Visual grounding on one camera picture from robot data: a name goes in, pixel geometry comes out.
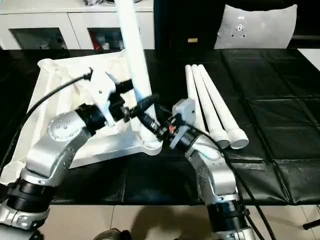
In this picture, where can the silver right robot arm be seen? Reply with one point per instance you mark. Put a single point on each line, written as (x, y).
(215, 170)

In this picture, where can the small white jar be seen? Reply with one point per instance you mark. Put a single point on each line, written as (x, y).
(104, 46)

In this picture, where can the small red bottle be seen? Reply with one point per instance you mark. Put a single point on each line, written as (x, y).
(94, 42)

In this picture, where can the black box with yellow label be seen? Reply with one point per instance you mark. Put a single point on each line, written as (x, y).
(185, 20)

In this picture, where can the black stand leg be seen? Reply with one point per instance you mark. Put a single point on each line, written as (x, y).
(311, 224)

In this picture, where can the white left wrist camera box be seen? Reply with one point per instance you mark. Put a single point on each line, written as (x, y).
(102, 82)

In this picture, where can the white cabinet with glass doors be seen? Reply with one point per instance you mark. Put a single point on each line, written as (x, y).
(50, 20)

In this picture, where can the white plastic bag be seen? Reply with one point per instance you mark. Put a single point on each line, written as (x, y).
(255, 27)

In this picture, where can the dark grey robot foot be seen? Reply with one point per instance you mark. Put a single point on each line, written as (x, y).
(112, 235)

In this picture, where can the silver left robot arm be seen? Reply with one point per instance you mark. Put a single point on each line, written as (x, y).
(50, 150)

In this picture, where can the white plastic table top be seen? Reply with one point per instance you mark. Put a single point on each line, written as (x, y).
(65, 75)

